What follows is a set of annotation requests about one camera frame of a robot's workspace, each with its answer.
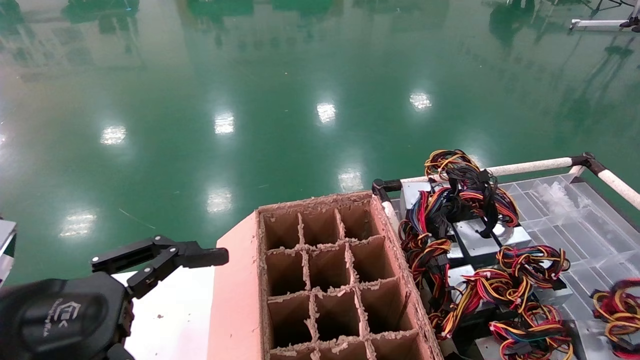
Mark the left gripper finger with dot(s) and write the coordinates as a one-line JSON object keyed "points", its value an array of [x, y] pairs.
{"points": [[200, 257], [120, 354]]}

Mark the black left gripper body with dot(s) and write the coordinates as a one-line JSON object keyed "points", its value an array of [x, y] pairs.
{"points": [[55, 320]]}

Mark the white metal base bar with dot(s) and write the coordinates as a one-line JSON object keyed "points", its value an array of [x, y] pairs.
{"points": [[595, 24]]}

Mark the white padded tube cart frame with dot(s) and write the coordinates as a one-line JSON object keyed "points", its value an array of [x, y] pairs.
{"points": [[530, 165]]}

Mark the tube frame shelf rack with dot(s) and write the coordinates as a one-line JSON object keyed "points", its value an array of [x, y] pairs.
{"points": [[6, 250]]}

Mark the crumpled clear plastic wrap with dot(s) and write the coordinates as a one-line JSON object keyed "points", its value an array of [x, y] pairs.
{"points": [[562, 197]]}

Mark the black tube joint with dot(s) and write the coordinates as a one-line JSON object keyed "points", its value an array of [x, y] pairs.
{"points": [[382, 187], [587, 161]]}

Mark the silver power supply with fan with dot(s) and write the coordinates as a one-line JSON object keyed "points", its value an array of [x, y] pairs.
{"points": [[475, 237]]}

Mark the clear plastic divider tray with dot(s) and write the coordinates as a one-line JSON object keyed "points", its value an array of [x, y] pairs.
{"points": [[600, 235]]}

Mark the brown cardboard divider box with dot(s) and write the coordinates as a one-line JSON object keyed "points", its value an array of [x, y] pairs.
{"points": [[235, 300]]}

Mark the black stand legs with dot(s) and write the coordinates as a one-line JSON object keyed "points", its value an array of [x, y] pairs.
{"points": [[612, 5]]}

